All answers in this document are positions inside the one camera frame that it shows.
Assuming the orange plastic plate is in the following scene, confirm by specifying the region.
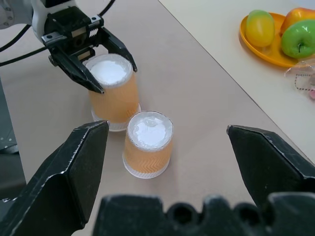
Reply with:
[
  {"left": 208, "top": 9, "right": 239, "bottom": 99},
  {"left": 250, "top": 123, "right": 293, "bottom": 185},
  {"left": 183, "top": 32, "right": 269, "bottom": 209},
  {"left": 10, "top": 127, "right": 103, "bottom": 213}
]
[{"left": 239, "top": 12, "right": 315, "bottom": 68}]

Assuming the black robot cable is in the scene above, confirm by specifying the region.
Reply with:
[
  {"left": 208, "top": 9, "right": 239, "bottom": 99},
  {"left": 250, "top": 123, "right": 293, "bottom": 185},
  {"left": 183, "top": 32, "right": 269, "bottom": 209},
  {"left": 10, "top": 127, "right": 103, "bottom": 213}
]
[
  {"left": 90, "top": 0, "right": 117, "bottom": 21},
  {"left": 0, "top": 24, "right": 32, "bottom": 53},
  {"left": 0, "top": 46, "right": 49, "bottom": 66}
]

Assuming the green apple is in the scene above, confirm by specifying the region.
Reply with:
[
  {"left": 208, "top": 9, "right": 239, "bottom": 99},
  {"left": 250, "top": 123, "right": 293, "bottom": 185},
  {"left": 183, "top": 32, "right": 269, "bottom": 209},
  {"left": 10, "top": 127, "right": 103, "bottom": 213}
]
[{"left": 281, "top": 19, "right": 315, "bottom": 59}]

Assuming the dark grey metal stand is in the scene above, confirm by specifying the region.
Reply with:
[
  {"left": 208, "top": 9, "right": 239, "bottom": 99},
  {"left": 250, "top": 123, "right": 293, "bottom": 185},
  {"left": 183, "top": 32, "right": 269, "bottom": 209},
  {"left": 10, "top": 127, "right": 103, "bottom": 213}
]
[{"left": 0, "top": 78, "right": 27, "bottom": 198}]

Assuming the yellow green mango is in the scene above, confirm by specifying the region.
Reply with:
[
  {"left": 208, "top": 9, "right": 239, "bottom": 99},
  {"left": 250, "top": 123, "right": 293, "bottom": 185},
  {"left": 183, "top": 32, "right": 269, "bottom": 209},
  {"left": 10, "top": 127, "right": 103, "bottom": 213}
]
[{"left": 246, "top": 9, "right": 276, "bottom": 48}]

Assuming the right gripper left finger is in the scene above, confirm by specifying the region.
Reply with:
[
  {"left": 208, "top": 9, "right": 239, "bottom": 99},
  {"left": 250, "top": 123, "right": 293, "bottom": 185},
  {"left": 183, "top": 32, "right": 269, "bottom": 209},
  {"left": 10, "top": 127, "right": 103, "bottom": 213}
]
[{"left": 0, "top": 120, "right": 110, "bottom": 236}]

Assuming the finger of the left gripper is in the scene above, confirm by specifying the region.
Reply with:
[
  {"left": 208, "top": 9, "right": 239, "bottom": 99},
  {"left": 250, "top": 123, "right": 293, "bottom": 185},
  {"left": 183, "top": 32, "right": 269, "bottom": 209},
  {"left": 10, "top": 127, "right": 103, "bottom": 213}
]
[
  {"left": 97, "top": 26, "right": 138, "bottom": 73},
  {"left": 48, "top": 45, "right": 105, "bottom": 95}
]

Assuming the clear plastic bag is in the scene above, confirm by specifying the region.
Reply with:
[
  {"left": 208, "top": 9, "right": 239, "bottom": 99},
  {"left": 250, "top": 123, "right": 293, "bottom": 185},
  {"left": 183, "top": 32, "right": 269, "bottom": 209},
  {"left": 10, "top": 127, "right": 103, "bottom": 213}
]
[{"left": 284, "top": 58, "right": 315, "bottom": 100}]

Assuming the orange zigzag paper cup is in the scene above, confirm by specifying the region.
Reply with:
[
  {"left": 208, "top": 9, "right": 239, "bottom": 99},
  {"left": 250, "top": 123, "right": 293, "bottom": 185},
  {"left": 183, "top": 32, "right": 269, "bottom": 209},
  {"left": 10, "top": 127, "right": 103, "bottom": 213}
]
[
  {"left": 122, "top": 110, "right": 175, "bottom": 180},
  {"left": 84, "top": 53, "right": 143, "bottom": 133}
]

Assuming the red yellow apple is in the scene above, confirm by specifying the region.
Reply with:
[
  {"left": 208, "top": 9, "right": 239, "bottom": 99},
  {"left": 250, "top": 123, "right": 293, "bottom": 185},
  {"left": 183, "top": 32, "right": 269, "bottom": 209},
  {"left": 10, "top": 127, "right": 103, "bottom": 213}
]
[{"left": 280, "top": 7, "right": 315, "bottom": 37}]

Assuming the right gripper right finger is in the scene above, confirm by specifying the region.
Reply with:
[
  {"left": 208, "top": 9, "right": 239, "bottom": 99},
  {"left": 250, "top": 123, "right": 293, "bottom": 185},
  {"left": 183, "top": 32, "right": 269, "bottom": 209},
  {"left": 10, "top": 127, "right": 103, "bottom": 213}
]
[{"left": 226, "top": 124, "right": 315, "bottom": 209}]

